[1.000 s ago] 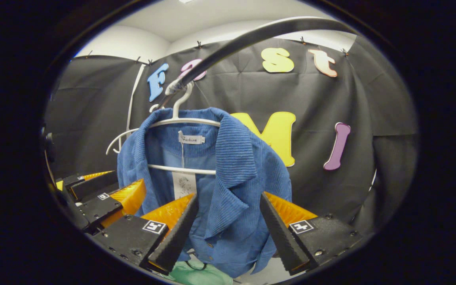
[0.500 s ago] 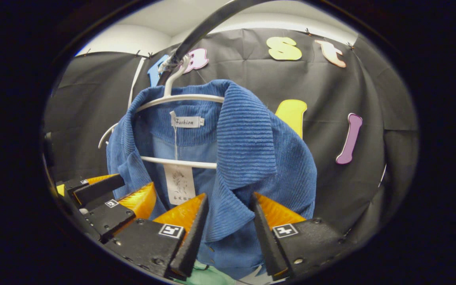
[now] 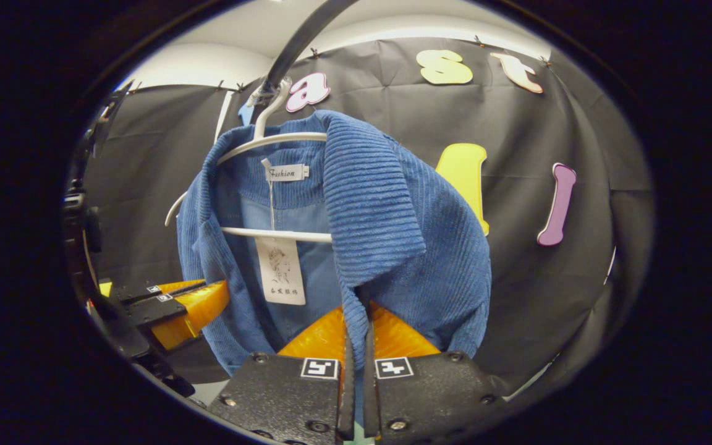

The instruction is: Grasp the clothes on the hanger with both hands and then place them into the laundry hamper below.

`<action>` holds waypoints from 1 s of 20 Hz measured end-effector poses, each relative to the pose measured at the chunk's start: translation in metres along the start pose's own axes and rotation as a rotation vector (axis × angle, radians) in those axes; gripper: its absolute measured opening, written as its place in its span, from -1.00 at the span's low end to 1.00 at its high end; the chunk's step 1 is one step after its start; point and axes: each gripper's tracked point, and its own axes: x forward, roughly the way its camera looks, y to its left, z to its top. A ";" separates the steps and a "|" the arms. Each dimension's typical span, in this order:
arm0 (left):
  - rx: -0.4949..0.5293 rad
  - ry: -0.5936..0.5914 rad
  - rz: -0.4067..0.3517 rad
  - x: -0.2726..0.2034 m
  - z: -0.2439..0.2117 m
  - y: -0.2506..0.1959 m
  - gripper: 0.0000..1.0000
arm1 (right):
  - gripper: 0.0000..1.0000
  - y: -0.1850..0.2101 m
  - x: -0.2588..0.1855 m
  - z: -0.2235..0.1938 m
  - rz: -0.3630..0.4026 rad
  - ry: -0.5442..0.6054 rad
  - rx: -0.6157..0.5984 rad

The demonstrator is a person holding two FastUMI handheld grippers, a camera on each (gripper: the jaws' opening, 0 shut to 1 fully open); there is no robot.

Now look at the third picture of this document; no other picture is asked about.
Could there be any white clothes hanger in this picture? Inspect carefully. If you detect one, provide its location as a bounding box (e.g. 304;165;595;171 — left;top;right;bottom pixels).
164;77;332;243

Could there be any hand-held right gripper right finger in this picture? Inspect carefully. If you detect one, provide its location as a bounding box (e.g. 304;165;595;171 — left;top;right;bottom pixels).
362;302;508;443

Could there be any black clothes rack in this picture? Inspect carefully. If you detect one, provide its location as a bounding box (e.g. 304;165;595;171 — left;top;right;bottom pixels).
260;0;357;93

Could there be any blue corduroy jacket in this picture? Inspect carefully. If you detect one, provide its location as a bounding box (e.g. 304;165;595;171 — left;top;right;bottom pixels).
177;110;493;427

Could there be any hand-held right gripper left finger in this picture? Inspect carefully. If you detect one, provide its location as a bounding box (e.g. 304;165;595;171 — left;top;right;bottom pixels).
208;305;357;445

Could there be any black backdrop cloth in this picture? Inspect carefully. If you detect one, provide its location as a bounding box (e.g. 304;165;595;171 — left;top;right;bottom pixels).
81;37;653;396

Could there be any white paper hang tag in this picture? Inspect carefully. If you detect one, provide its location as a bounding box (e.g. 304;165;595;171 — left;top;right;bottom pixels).
256;237;307;306

